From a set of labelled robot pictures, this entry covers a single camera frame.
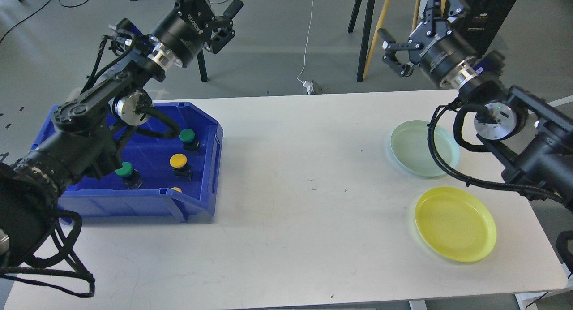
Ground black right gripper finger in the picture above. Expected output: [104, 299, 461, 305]
[384, 50, 415, 78]
[377, 28, 423, 52]

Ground wooden easel legs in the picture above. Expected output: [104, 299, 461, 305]
[359, 0, 421, 78]

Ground black tripod legs left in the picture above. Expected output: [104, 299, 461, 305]
[196, 50, 209, 82]

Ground green push button front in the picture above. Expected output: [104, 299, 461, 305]
[115, 162, 143, 189]

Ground white power plug adapter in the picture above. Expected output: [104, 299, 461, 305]
[301, 80, 325, 95]

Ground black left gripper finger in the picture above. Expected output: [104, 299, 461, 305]
[207, 23, 235, 54]
[210, 0, 244, 30]

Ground white power cable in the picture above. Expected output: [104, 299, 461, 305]
[296, 0, 317, 83]

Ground green push button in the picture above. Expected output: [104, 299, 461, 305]
[115, 162, 143, 189]
[179, 128, 201, 155]

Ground white caster stand leg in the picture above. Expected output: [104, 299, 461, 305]
[548, 95, 573, 108]

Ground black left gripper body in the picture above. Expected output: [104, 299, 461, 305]
[149, 0, 214, 69]

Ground blue plastic storage bin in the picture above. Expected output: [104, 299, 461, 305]
[58, 102, 223, 223]

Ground yellow push button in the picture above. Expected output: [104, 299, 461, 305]
[169, 153, 194, 181]

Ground black equipment case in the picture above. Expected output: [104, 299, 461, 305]
[450, 0, 517, 58]

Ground green push button back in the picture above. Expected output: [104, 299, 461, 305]
[179, 128, 201, 155]

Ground light green plate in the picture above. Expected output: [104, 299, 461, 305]
[389, 120, 460, 178]

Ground yellow plate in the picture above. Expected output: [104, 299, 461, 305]
[414, 187, 497, 263]

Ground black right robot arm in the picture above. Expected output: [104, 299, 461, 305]
[378, 19, 572, 210]

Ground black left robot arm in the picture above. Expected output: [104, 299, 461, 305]
[1, 0, 244, 298]

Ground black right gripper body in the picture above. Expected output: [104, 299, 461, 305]
[410, 20, 478, 88]

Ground black stand legs centre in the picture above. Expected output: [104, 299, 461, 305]
[347, 0, 375, 82]

